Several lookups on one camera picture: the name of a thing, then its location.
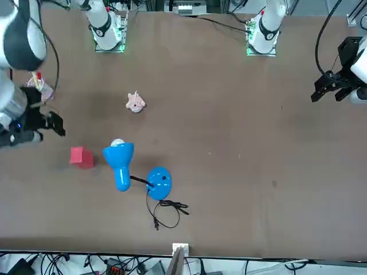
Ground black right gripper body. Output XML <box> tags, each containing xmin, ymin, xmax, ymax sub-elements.
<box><xmin>8</xmin><ymin>87</ymin><xmax>49</xmax><ymax>133</ymax></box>

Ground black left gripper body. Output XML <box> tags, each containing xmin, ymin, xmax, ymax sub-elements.
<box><xmin>326</xmin><ymin>36</ymin><xmax>364</xmax><ymax>90</ymax></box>

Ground red block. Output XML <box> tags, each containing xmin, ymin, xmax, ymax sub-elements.
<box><xmin>69</xmin><ymin>145</ymin><xmax>95</xmax><ymax>169</ymax></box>

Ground clear plastic cup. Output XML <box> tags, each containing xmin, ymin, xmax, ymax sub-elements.
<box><xmin>25</xmin><ymin>76</ymin><xmax>55</xmax><ymax>101</ymax></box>

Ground blue desk lamp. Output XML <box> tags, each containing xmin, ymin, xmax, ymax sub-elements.
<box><xmin>102</xmin><ymin>138</ymin><xmax>173</xmax><ymax>201</ymax></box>

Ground pink plush toy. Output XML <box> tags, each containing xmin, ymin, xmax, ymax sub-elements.
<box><xmin>126</xmin><ymin>90</ymin><xmax>146</xmax><ymax>114</ymax></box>

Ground black power adapter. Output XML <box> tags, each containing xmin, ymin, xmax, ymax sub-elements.
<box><xmin>5</xmin><ymin>257</ymin><xmax>35</xmax><ymax>275</ymax></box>

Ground black box with red label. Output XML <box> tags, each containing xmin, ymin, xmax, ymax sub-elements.
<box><xmin>105</xmin><ymin>257</ymin><xmax>127</xmax><ymax>275</ymax></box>

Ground grey power adapter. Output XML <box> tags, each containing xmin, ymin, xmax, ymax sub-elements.
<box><xmin>149</xmin><ymin>260</ymin><xmax>167</xmax><ymax>275</ymax></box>

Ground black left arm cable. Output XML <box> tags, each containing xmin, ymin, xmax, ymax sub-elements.
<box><xmin>314</xmin><ymin>0</ymin><xmax>344</xmax><ymax>76</ymax></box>

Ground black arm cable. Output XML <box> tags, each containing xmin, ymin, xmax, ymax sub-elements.
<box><xmin>314</xmin><ymin>0</ymin><xmax>344</xmax><ymax>76</ymax></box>
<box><xmin>36</xmin><ymin>15</ymin><xmax>61</xmax><ymax>90</ymax></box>

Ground aluminium frame rail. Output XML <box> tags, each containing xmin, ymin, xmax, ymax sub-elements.
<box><xmin>346</xmin><ymin>0</ymin><xmax>367</xmax><ymax>27</ymax></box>

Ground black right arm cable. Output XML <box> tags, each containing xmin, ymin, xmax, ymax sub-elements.
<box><xmin>36</xmin><ymin>15</ymin><xmax>61</xmax><ymax>90</ymax></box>

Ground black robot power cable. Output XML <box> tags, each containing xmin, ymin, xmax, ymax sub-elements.
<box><xmin>197</xmin><ymin>11</ymin><xmax>249</xmax><ymax>33</ymax></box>

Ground black lamp power cable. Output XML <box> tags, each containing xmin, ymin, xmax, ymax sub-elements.
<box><xmin>145</xmin><ymin>188</ymin><xmax>190</xmax><ymax>231</ymax></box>

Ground grey metal bracket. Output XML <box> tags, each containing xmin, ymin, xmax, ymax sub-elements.
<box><xmin>173</xmin><ymin>5</ymin><xmax>208</xmax><ymax>15</ymax></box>

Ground white cable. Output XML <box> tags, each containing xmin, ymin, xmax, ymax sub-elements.
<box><xmin>246</xmin><ymin>259</ymin><xmax>310</xmax><ymax>275</ymax></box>

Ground silver camera post with bracket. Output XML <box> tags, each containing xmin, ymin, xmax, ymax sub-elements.
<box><xmin>166</xmin><ymin>242</ymin><xmax>190</xmax><ymax>275</ymax></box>

